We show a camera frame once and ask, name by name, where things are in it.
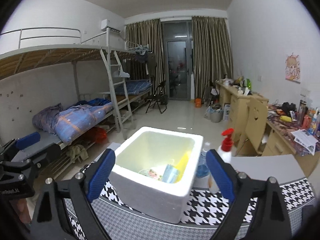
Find black folding chair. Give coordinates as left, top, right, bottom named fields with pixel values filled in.
left=145, top=80, right=168, bottom=114

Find houndstooth table runner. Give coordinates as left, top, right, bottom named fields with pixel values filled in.
left=63, top=163, right=317, bottom=240

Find white foam box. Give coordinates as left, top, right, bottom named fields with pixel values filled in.
left=108, top=126, right=203, bottom=224

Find yellow silicone scrubber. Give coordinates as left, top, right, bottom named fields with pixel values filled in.
left=174, top=151, right=191, bottom=183

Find clear blue spray bottle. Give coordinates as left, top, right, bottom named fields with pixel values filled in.
left=196, top=142, right=210, bottom=178

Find right brown curtain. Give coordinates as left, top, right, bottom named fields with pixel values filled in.
left=191, top=16, right=233, bottom=98

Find anime girl poster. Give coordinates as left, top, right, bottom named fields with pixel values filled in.
left=285, top=54, right=301, bottom=83

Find left brown curtain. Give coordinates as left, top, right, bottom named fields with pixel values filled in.
left=125, top=19, right=164, bottom=91

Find blue plaid quilt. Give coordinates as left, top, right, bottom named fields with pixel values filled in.
left=32, top=102, right=113, bottom=145

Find orange floor object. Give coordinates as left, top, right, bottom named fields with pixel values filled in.
left=195, top=98, right=202, bottom=108

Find brown curtain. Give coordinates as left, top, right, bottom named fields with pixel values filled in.
left=191, top=16, right=233, bottom=98
left=125, top=19, right=164, bottom=91

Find grey trash bin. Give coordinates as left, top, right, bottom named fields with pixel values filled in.
left=210, top=108, right=223, bottom=123

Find white papers on desk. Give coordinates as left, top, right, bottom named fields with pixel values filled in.
left=291, top=129, right=319, bottom=155

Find wooden smiley chair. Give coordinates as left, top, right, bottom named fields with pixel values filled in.
left=236, top=99, right=268, bottom=157

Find blue face mask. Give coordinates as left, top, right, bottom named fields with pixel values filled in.
left=162, top=164, right=180, bottom=184

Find white air conditioner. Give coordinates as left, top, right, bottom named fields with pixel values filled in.
left=100, top=19, right=121, bottom=33

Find metal bunk bed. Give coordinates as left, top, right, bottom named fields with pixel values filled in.
left=1, top=41, right=150, bottom=139

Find glass balcony door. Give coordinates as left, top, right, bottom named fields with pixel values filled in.
left=162, top=20, right=193, bottom=101

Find white pump lotion bottle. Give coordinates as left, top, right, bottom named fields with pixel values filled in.
left=208, top=128, right=234, bottom=194

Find blue toiletry bottles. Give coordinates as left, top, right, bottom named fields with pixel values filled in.
left=308, top=108, right=319, bottom=135

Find wooden desk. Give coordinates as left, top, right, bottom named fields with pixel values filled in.
left=215, top=80, right=269, bottom=133
left=262, top=105, right=319, bottom=177

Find far wooden desk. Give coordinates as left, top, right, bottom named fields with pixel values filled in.
left=215, top=80, right=269, bottom=133

